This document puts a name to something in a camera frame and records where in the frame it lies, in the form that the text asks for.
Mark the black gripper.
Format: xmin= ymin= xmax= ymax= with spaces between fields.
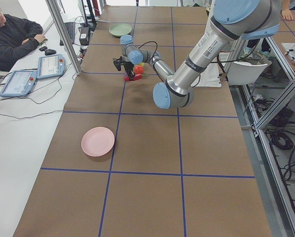
xmin=121 ymin=56 xmax=135 ymax=81

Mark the red toy chili pepper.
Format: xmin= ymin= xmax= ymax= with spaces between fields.
xmin=133 ymin=74 xmax=143 ymax=81

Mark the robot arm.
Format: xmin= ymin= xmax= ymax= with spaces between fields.
xmin=113 ymin=0 xmax=281 ymax=109

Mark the light green plate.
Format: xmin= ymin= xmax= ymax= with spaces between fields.
xmin=109 ymin=23 xmax=132 ymax=38

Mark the black power adapter box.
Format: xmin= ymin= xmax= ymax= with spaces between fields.
xmin=79 ymin=27 xmax=90 ymax=45

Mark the pink plate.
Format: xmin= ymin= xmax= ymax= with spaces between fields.
xmin=81 ymin=127 xmax=115 ymax=157

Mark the black keyboard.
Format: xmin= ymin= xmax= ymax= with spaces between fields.
xmin=64 ymin=22 xmax=75 ymax=44

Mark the far blue teach pendant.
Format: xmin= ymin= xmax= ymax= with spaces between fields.
xmin=37 ymin=54 xmax=66 ymax=79

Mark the blue teach pendant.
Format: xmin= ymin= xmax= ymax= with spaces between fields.
xmin=37 ymin=54 xmax=66 ymax=79
xmin=0 ymin=70 xmax=37 ymax=97

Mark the black computer mouse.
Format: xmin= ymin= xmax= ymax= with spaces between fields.
xmin=44 ymin=49 xmax=57 ymax=56

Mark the near blue teach pendant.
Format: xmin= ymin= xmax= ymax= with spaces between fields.
xmin=0 ymin=70 xmax=37 ymax=97

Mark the white plastic chair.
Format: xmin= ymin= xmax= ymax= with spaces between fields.
xmin=227 ymin=61 xmax=268 ymax=85

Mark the seated person in black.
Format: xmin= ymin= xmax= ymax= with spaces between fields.
xmin=0 ymin=8 xmax=46 ymax=72

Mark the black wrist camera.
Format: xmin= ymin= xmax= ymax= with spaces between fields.
xmin=113 ymin=57 xmax=123 ymax=72

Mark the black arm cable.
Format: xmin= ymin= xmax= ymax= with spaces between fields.
xmin=137 ymin=41 xmax=163 ymax=65

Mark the aluminium frame column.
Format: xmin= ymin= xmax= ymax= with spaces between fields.
xmin=46 ymin=0 xmax=81 ymax=76

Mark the aluminium frame rail right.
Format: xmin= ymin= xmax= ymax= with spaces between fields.
xmin=244 ymin=36 xmax=295 ymax=236

